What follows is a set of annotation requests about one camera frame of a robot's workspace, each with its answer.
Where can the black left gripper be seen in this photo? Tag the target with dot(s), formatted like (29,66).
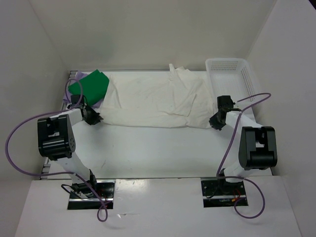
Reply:
(96,116)

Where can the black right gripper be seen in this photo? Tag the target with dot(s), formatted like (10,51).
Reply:
(213,121)

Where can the green t-shirt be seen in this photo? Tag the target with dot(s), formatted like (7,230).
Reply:
(94,86)

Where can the purple t-shirt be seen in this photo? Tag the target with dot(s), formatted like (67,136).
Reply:
(74,89)

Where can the white t-shirt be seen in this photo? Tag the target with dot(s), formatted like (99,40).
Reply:
(179,99)

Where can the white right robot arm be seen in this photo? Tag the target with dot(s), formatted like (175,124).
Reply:
(231,149)

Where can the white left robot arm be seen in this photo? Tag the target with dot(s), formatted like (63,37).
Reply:
(56,141)

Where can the white plastic basket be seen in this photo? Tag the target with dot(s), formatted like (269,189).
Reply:
(233,77)

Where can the aluminium table edge rail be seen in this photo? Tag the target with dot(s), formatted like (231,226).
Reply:
(47,164)

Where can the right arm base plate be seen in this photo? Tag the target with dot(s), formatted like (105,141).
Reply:
(219,193)

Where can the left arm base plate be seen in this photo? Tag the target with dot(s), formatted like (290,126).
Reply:
(79,201)

